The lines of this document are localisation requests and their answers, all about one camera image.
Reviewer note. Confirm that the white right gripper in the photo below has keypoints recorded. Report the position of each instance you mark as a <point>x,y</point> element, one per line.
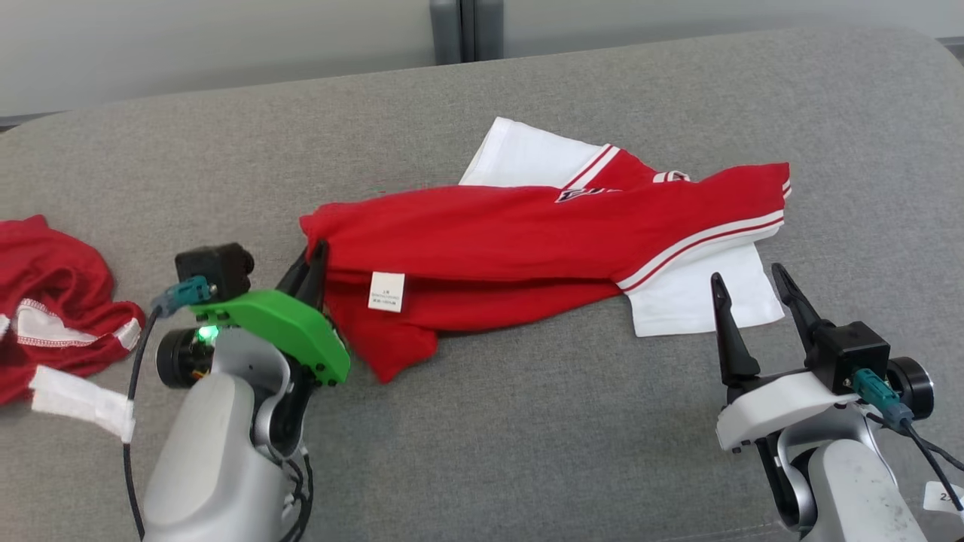
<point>776,410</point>

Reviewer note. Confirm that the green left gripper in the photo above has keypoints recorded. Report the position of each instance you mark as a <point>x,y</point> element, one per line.
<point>286,320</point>

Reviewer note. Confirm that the red white striped-trim jersey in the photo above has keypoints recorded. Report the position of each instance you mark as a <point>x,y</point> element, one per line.
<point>527,241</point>

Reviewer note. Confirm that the red white numbered jersey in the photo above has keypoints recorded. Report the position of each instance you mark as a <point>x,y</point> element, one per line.
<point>53,271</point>

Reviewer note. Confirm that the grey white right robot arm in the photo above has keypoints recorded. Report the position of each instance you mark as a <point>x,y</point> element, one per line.
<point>858,489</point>

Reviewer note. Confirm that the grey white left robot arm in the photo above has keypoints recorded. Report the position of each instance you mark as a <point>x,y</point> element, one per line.
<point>203,467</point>

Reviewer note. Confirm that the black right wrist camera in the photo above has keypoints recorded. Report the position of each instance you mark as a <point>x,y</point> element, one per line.
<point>851,350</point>

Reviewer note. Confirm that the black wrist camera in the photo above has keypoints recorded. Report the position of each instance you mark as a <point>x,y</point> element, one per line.
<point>851,350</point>
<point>215,269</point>

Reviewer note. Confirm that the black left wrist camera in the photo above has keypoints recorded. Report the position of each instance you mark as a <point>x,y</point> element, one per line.
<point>215,269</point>

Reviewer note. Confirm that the teal left camera connector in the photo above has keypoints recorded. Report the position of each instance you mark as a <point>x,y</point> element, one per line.
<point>184,293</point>

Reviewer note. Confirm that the teal camera connector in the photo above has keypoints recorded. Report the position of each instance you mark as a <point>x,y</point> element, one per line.
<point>184,293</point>
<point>877,391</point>

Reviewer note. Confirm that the teal right camera connector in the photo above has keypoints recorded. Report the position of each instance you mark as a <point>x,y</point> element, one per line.
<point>877,391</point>

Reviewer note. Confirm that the grey metal wall pillar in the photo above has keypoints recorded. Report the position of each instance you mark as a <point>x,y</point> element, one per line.
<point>467,30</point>

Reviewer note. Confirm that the dark grey wall baseboard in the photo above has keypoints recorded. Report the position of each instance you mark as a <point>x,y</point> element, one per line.
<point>22,120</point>

